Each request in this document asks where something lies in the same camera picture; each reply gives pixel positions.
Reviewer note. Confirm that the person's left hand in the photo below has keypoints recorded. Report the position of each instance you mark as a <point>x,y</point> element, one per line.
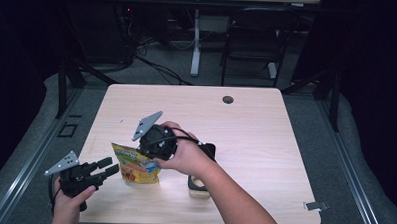
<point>66,205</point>

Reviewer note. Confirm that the person's right hand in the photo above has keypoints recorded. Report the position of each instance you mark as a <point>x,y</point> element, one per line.
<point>188,156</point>

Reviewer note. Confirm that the dark computer tower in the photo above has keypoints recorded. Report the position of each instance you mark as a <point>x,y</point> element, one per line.
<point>99,31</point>

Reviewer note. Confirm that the glass jar with black lid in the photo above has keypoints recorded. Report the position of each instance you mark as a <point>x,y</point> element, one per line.
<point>197,192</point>

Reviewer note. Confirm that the yellow seasoning pouch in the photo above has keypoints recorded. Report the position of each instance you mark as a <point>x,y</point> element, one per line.
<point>137,170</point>

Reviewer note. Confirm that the aluminium floor rail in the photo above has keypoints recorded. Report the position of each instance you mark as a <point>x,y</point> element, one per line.
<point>348,170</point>
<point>28,152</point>

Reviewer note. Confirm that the black folding chair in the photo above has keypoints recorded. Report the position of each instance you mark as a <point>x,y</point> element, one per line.
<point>255,37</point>

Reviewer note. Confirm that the black metal stand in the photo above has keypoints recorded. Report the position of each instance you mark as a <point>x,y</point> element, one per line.
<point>62,87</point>
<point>335,103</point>

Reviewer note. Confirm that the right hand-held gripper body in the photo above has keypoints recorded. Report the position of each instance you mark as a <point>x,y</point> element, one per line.
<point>157,144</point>

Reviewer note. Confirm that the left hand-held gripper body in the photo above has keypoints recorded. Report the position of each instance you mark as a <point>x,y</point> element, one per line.
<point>75,181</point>

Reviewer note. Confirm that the grey tape strip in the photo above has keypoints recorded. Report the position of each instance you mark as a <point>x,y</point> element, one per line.
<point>315,206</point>

